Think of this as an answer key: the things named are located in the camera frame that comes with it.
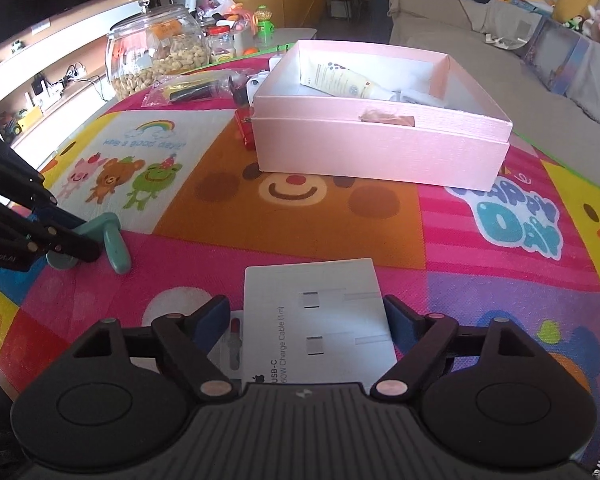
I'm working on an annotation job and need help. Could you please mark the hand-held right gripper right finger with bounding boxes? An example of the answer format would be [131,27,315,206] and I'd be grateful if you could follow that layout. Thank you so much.
[371,295,537,401]

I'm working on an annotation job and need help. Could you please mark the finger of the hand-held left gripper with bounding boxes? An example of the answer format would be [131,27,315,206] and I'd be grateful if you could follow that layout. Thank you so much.
[0,125,87,234]
[0,194,102,264]

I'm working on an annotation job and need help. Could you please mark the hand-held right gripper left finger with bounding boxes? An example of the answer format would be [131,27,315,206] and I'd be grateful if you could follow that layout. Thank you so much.
[72,295,233,402]

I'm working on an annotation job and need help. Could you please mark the teal plastic handle tool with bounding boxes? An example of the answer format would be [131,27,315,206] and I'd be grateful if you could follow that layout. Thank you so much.
[47,212,132,275]

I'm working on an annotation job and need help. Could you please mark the white cable box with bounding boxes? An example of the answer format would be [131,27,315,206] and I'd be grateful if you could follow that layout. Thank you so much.
[241,258,398,396]

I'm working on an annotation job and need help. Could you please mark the pink cardboard box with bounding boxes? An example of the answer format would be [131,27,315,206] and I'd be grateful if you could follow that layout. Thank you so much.
[250,40,513,188]

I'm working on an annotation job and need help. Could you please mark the yellow green toy truck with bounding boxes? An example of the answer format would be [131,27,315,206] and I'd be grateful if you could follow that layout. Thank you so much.
[0,107,43,138]

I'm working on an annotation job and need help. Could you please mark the colourful cartoon play mat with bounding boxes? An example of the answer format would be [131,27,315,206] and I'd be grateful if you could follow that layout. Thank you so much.
[0,50,600,466]

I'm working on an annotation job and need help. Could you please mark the white power strip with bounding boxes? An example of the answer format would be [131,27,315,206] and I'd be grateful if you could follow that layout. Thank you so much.
[30,62,88,106]

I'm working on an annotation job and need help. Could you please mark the white tv cabinet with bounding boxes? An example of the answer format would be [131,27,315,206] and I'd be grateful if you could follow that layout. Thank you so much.
[0,0,148,171]

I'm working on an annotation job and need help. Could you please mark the clear plastic bag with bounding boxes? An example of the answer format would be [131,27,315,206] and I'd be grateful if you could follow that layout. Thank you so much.
[141,71,251,109]

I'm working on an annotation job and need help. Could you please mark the glass jar of peanuts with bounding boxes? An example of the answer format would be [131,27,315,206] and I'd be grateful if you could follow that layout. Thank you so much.
[105,0,211,102]

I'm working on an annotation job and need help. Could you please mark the small red box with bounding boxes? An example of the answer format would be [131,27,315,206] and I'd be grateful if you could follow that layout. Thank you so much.
[234,107,257,151]

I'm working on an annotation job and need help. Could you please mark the small red-lidded jar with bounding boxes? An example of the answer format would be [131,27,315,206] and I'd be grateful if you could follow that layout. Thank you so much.
[207,25,236,64]

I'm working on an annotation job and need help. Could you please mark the white small device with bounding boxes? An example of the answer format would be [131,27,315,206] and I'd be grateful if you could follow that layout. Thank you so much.
[245,71,271,107]

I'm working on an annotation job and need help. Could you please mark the white cream tube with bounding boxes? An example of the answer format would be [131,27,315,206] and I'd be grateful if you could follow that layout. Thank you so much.
[300,61,406,103]

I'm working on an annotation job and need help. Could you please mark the white plastic bag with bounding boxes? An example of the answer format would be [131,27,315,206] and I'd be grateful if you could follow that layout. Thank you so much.
[200,0,246,18]

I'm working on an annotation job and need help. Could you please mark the green toy bottle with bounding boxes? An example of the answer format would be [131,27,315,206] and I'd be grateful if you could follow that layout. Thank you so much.
[254,5,277,46]

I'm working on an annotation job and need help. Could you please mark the grey sofa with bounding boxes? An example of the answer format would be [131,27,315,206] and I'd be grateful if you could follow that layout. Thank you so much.
[385,0,600,151]

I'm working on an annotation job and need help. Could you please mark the white crumpled cloth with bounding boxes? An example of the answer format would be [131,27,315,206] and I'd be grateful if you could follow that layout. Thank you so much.
[484,32,521,50]

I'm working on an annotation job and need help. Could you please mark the purple picture box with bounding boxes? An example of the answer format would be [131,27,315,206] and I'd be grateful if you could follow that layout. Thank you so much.
[522,15,591,96]

